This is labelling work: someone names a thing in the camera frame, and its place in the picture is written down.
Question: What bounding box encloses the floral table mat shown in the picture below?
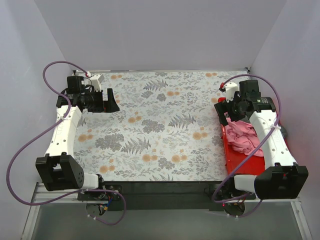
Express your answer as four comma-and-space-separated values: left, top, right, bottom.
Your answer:
73, 71, 245, 182

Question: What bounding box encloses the aluminium frame rail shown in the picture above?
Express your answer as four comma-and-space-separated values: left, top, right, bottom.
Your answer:
21, 183, 79, 240

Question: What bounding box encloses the red plastic bin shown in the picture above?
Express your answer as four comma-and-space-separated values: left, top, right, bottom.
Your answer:
217, 97, 288, 176

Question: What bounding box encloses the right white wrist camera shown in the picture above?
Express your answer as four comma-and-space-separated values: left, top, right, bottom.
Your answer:
222, 81, 239, 103

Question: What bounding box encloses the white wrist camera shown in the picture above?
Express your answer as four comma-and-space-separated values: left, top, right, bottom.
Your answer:
222, 81, 239, 103
90, 74, 104, 91

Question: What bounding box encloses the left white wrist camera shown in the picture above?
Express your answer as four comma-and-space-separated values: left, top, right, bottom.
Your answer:
90, 74, 104, 91

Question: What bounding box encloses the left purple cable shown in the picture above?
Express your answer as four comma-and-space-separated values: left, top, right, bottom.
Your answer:
6, 60, 127, 226

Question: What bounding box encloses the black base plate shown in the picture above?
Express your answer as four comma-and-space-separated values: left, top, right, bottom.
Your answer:
77, 181, 257, 212

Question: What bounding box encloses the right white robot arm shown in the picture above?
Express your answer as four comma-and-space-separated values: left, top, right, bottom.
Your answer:
214, 79, 309, 200

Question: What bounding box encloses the pink t shirt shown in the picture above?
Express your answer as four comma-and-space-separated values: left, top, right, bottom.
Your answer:
224, 117, 260, 156

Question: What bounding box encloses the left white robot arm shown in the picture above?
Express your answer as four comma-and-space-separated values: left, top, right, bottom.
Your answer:
35, 74, 120, 200

